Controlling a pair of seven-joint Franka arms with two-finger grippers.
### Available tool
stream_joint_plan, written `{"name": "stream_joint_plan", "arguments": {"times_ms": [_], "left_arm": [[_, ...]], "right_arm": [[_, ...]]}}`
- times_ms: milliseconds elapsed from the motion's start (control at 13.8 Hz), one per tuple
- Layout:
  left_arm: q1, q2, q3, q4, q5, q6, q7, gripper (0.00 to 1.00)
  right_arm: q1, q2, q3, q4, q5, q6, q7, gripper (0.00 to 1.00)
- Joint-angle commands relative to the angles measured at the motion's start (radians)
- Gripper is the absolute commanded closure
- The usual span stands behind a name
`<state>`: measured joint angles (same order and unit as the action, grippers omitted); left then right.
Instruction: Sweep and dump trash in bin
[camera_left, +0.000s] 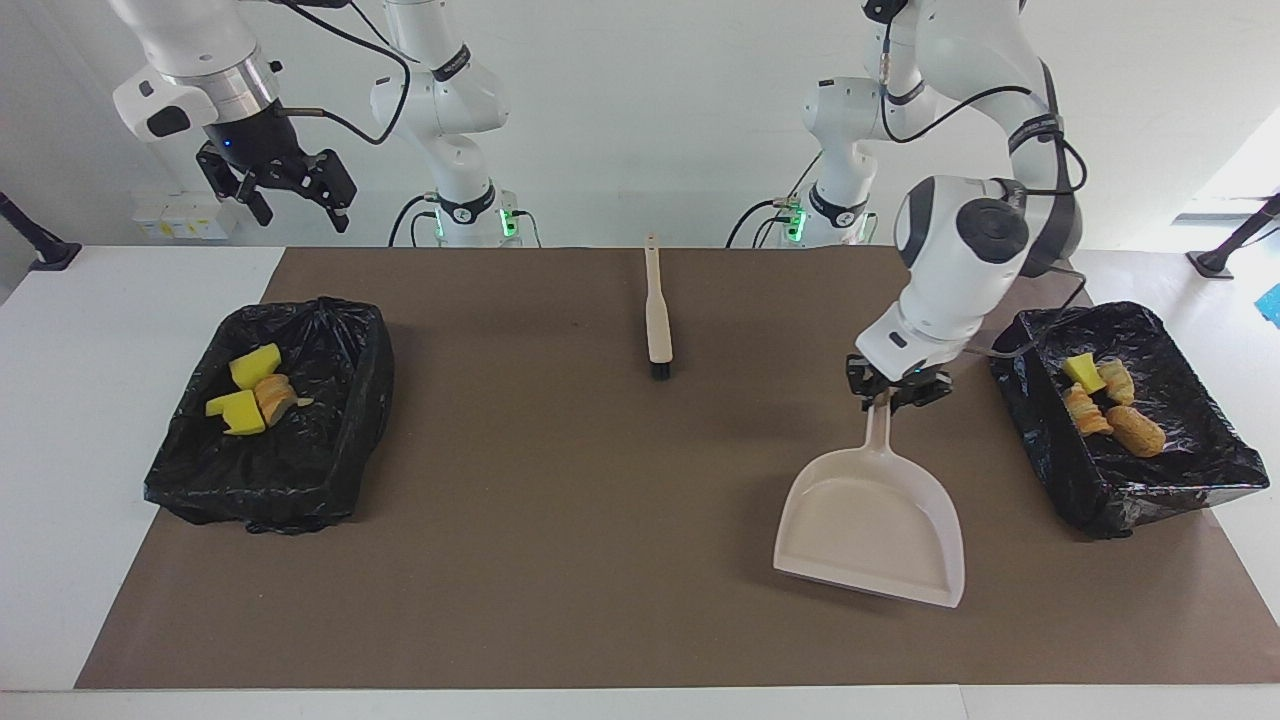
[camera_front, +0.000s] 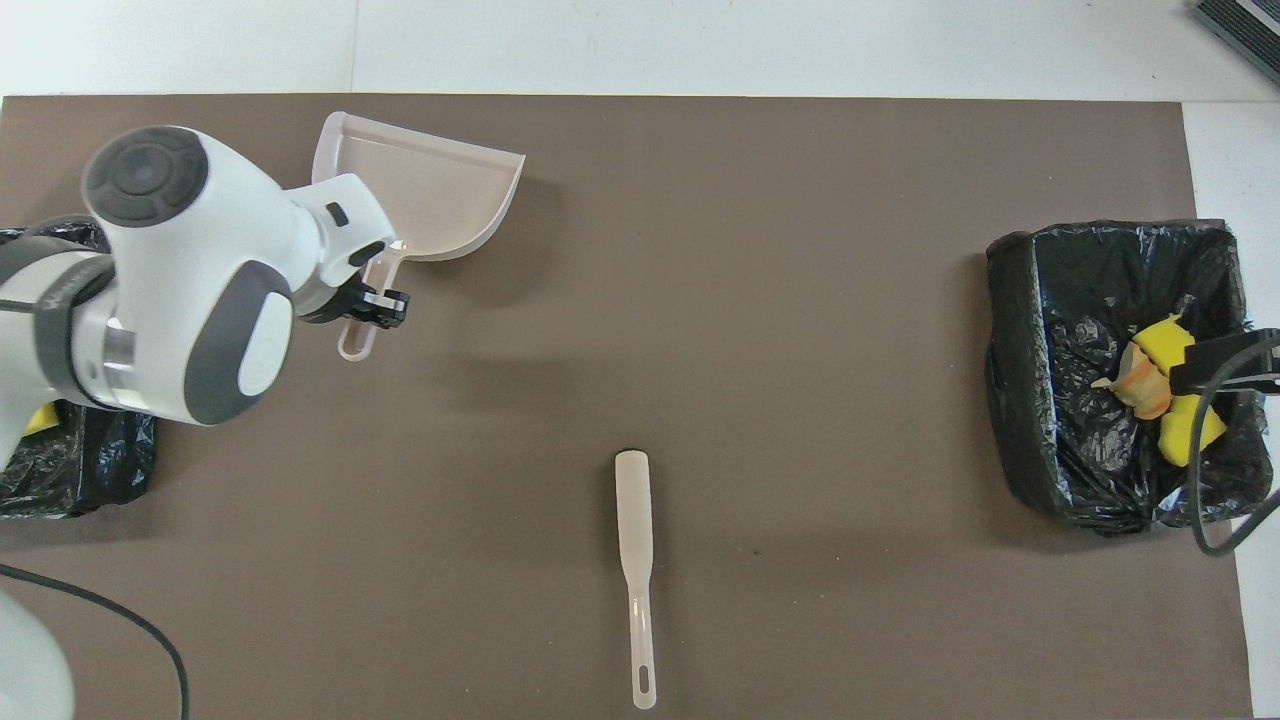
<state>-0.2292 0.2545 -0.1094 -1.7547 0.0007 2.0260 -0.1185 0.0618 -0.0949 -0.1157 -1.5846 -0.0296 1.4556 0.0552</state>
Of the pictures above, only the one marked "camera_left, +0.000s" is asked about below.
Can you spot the white wall socket box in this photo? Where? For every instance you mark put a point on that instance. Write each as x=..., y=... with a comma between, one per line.
x=185, y=215

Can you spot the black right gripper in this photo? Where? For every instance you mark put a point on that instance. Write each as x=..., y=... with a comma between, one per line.
x=258, y=145

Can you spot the blue object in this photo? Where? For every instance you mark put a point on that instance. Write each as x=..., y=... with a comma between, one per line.
x=1272, y=305

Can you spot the beige hand brush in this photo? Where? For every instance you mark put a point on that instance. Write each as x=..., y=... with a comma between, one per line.
x=658, y=320

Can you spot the striped croissant piece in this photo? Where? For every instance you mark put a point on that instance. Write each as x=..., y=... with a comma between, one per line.
x=1086, y=412

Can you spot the brown bread roll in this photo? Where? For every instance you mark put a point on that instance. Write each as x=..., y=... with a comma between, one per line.
x=1136, y=432

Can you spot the beige plastic dustpan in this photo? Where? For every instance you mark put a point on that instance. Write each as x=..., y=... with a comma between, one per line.
x=870, y=530

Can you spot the bin lined with black bag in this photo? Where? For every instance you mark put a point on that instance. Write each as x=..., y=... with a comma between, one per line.
x=1190, y=470
x=330, y=440

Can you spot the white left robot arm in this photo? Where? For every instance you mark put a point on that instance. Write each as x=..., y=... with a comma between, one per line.
x=960, y=270

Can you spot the small yellow sponge wedge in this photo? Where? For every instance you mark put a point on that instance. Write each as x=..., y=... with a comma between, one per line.
x=1082, y=372

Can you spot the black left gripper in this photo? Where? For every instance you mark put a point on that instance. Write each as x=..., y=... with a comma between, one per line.
x=900, y=380

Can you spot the rectangular yellow sponge piece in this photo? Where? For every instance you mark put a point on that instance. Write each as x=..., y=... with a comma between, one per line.
x=240, y=413

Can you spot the brown table mat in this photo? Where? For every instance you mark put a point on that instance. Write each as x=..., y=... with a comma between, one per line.
x=600, y=600

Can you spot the notched yellow sponge piece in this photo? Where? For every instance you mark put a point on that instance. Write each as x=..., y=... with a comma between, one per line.
x=255, y=366

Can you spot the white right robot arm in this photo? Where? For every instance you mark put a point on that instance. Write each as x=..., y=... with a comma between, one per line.
x=445, y=110

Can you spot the black stand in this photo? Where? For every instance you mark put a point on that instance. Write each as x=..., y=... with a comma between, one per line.
x=1215, y=265
x=55, y=255

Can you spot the torn orange-crust bread piece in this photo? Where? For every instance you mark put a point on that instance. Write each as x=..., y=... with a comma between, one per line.
x=275, y=398

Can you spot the pale bread chunk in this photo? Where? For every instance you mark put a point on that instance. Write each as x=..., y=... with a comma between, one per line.
x=1119, y=381

